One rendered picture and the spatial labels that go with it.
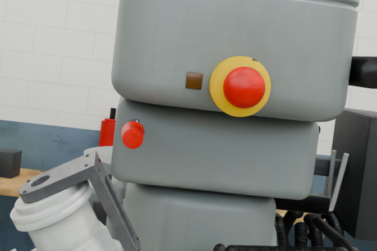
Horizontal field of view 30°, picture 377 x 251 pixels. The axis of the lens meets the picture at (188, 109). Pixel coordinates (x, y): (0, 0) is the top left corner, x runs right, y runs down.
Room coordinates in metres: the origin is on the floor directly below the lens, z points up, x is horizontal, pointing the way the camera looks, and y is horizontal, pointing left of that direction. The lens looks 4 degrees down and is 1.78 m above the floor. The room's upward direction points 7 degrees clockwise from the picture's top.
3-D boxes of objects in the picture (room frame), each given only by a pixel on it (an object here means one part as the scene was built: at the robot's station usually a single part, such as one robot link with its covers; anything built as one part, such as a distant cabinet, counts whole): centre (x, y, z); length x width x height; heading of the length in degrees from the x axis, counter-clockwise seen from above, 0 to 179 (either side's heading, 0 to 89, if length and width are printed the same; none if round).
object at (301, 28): (0.95, -0.03, 1.81); 0.47 x 0.26 x 0.16; 5
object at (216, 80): (0.70, -0.05, 1.76); 0.06 x 0.02 x 0.06; 95
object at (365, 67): (0.98, -0.17, 1.79); 0.45 x 0.04 x 0.04; 5
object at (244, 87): (0.68, -0.05, 1.76); 0.04 x 0.03 x 0.04; 95
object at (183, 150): (0.97, -0.03, 1.68); 0.34 x 0.24 x 0.10; 5
